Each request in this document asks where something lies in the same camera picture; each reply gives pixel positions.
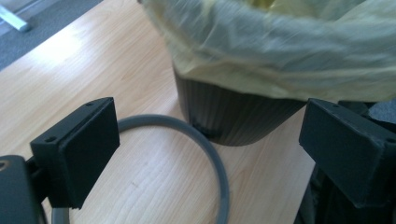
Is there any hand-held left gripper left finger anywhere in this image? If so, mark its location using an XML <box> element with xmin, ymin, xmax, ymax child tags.
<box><xmin>30</xmin><ymin>96</ymin><xmax>120</xmax><ymax>209</ymax></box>

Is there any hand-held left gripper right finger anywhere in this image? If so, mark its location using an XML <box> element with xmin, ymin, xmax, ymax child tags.
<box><xmin>298</xmin><ymin>98</ymin><xmax>396</xmax><ymax>209</ymax></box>

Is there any dark plastic trash bin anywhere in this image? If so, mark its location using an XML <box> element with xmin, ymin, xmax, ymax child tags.
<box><xmin>172</xmin><ymin>63</ymin><xmax>307</xmax><ymax>147</ymax></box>

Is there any grey bin rim ring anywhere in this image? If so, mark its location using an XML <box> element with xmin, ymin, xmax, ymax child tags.
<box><xmin>50</xmin><ymin>114</ymin><xmax>231</xmax><ymax>224</ymax></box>

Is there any yellow plastic trash bag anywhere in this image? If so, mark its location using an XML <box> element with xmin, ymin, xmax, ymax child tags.
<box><xmin>138</xmin><ymin>0</ymin><xmax>396</xmax><ymax>103</ymax></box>

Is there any white desk frame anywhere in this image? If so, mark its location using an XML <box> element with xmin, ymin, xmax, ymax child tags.
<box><xmin>0</xmin><ymin>4</ymin><xmax>31</xmax><ymax>33</ymax></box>

